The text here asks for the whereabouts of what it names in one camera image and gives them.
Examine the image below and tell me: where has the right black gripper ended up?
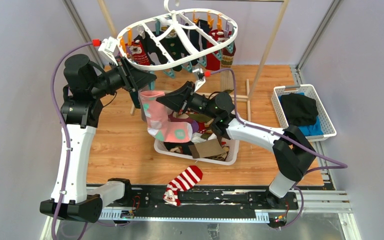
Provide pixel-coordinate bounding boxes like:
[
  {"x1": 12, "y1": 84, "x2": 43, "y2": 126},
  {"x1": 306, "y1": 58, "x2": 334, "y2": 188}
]
[{"x1": 156, "y1": 81, "x2": 218, "y2": 120}]

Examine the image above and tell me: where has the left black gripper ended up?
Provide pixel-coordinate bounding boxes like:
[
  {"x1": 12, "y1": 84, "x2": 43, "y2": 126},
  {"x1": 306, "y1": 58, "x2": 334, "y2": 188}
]
[{"x1": 90, "y1": 56, "x2": 158, "y2": 99}]

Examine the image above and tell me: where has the dark teal sock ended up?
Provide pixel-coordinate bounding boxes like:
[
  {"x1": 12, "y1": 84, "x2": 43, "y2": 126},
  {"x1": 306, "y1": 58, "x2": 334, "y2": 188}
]
[{"x1": 129, "y1": 91, "x2": 142, "y2": 109}]

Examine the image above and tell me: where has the pink sock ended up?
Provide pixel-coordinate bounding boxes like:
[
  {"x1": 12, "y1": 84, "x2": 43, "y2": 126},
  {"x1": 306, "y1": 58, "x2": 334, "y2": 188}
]
[{"x1": 139, "y1": 90, "x2": 193, "y2": 143}]

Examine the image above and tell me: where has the white round clip hanger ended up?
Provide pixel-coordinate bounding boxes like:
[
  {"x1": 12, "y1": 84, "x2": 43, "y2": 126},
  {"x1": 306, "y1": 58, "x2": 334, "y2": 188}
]
[{"x1": 114, "y1": 0, "x2": 238, "y2": 71}]

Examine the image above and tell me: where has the red white striped sock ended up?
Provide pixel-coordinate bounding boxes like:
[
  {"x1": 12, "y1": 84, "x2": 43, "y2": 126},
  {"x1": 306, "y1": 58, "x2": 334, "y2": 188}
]
[{"x1": 163, "y1": 165, "x2": 203, "y2": 207}]

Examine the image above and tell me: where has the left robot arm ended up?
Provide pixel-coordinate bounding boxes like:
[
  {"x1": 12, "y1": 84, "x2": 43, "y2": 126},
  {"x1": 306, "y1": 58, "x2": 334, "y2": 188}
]
[{"x1": 39, "y1": 54, "x2": 157, "y2": 223}]

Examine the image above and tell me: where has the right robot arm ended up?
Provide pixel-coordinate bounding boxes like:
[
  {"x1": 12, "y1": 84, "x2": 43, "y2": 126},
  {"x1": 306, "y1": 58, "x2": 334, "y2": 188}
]
[{"x1": 156, "y1": 81, "x2": 316, "y2": 209}]

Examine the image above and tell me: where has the teal clip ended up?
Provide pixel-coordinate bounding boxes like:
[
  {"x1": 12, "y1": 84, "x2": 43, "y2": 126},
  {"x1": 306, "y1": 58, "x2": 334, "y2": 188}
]
[{"x1": 162, "y1": 68, "x2": 175, "y2": 79}]

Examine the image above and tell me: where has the red patterned sock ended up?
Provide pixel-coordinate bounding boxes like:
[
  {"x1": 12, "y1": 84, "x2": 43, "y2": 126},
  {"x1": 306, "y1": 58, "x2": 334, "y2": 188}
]
[{"x1": 126, "y1": 40, "x2": 151, "y2": 66}]

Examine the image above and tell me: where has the white sock laundry basket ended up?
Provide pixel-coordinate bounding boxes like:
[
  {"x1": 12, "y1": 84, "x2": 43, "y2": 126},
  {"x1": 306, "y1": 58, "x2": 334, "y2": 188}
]
[{"x1": 153, "y1": 101, "x2": 242, "y2": 166}]

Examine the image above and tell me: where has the tan striped hanging sock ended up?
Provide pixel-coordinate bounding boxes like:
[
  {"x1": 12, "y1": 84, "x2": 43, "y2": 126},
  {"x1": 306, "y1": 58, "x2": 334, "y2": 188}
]
[{"x1": 220, "y1": 44, "x2": 236, "y2": 93}]

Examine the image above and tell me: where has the red hanging sock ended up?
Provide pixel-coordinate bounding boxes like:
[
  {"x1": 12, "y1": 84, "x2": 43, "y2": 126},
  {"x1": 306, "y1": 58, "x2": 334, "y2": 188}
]
[{"x1": 205, "y1": 29, "x2": 233, "y2": 72}]

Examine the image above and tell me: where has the black hanging sock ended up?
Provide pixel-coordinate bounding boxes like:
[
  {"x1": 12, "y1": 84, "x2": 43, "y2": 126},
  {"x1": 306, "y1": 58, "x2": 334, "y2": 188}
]
[{"x1": 138, "y1": 19, "x2": 213, "y2": 72}]

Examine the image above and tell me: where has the brown ribbed sock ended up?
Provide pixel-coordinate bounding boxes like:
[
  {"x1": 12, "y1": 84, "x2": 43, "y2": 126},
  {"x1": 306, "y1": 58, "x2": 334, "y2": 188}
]
[{"x1": 188, "y1": 138, "x2": 227, "y2": 159}]

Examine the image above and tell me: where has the black folded garment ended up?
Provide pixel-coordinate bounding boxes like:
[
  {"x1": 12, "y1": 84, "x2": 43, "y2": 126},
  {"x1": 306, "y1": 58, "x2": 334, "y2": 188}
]
[{"x1": 278, "y1": 93, "x2": 319, "y2": 127}]

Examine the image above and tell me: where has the blue folded garment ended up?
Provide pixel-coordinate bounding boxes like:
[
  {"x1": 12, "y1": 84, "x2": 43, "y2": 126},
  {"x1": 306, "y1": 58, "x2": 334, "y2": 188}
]
[{"x1": 278, "y1": 92, "x2": 325, "y2": 138}]

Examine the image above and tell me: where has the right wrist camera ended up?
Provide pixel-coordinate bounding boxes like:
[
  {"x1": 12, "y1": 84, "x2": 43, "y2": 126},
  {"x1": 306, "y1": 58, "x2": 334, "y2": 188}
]
[{"x1": 192, "y1": 68, "x2": 211, "y2": 93}]

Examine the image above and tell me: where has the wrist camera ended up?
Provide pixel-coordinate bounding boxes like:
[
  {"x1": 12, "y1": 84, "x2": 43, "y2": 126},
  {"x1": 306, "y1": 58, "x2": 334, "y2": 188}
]
[
  {"x1": 192, "y1": 68, "x2": 211, "y2": 93},
  {"x1": 91, "y1": 36, "x2": 119, "y2": 66}
]

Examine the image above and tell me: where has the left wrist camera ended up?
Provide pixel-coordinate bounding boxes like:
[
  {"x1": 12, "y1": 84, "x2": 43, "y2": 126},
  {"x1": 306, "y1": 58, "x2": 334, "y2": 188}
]
[{"x1": 91, "y1": 36, "x2": 119, "y2": 66}]

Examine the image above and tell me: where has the wooden drying rack frame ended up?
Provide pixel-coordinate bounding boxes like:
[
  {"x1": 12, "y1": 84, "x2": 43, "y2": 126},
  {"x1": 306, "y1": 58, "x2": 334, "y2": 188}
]
[{"x1": 97, "y1": 0, "x2": 290, "y2": 123}]

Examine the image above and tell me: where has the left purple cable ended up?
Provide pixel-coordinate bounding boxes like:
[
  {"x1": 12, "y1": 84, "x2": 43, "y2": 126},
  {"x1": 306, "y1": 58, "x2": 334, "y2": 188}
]
[{"x1": 50, "y1": 40, "x2": 95, "y2": 240}]

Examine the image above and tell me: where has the purple cable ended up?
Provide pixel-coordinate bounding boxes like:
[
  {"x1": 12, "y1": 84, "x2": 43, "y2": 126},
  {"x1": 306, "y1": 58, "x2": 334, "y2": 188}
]
[
  {"x1": 210, "y1": 67, "x2": 349, "y2": 231},
  {"x1": 50, "y1": 40, "x2": 95, "y2": 240}
]

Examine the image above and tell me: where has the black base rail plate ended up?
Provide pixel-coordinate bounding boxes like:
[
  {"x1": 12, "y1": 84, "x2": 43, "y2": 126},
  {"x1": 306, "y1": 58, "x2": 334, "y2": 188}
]
[{"x1": 100, "y1": 186, "x2": 299, "y2": 222}]

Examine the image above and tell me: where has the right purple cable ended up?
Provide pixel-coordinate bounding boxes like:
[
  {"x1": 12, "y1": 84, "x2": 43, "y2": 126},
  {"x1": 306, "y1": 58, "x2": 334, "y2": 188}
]
[{"x1": 210, "y1": 67, "x2": 349, "y2": 231}]

